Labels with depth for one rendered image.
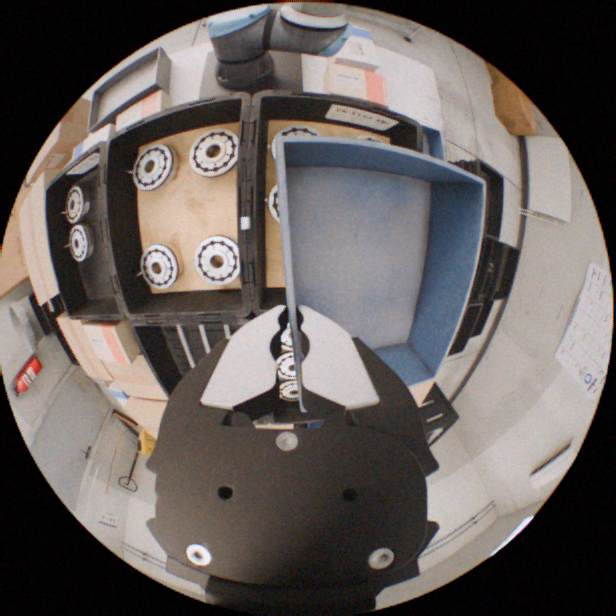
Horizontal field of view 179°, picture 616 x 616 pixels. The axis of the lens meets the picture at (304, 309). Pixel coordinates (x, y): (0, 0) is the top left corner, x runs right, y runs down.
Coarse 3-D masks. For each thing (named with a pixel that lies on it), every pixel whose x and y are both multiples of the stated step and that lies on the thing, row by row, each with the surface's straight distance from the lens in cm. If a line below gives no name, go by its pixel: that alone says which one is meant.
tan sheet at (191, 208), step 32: (224, 128) 46; (160, 192) 49; (192, 192) 45; (224, 192) 43; (160, 224) 49; (192, 224) 45; (224, 224) 42; (192, 256) 46; (192, 288) 49; (224, 288) 46
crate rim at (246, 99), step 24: (216, 96) 39; (240, 96) 38; (144, 120) 44; (240, 120) 35; (240, 144) 33; (240, 168) 32; (240, 192) 33; (240, 216) 32; (240, 240) 32; (240, 264) 33; (120, 288) 47; (144, 312) 46; (168, 312) 42; (192, 312) 39; (216, 312) 37; (240, 312) 36
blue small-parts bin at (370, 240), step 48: (288, 144) 11; (336, 144) 11; (384, 144) 12; (288, 192) 16; (336, 192) 17; (384, 192) 19; (432, 192) 22; (480, 192) 18; (288, 240) 10; (336, 240) 17; (384, 240) 19; (432, 240) 22; (480, 240) 18; (288, 288) 11; (336, 288) 18; (384, 288) 21; (432, 288) 22; (384, 336) 24; (432, 336) 23
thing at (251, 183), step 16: (256, 96) 37; (272, 96) 37; (288, 96) 37; (304, 96) 37; (320, 96) 38; (336, 96) 38; (256, 112) 35; (384, 112) 41; (256, 128) 34; (416, 128) 44; (256, 144) 33; (416, 144) 42; (256, 160) 32; (256, 176) 32; (256, 240) 32; (256, 256) 32; (256, 272) 33; (256, 288) 34; (256, 304) 35
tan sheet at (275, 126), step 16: (272, 128) 45; (320, 128) 46; (336, 128) 46; (352, 128) 48; (272, 160) 42; (272, 176) 42; (272, 224) 41; (272, 240) 42; (272, 256) 42; (272, 272) 43
